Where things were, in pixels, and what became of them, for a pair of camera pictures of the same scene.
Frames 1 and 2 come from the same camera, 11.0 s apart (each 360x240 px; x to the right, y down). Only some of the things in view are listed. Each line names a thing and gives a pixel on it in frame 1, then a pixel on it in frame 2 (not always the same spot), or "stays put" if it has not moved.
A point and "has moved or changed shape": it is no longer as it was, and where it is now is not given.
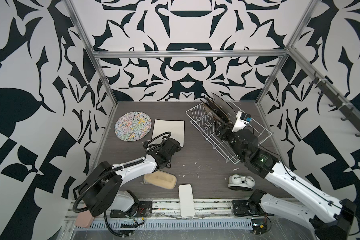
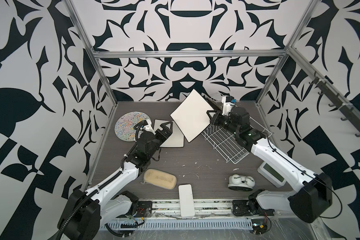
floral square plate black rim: (214, 114) has moved or changed shape
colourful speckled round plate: (133, 126) stays put
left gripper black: (167, 138) → (166, 131)
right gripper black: (225, 127) → (216, 120)
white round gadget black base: (238, 183) stays put
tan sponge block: (160, 179) stays put
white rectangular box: (187, 208) stays put
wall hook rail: (353, 114) stays put
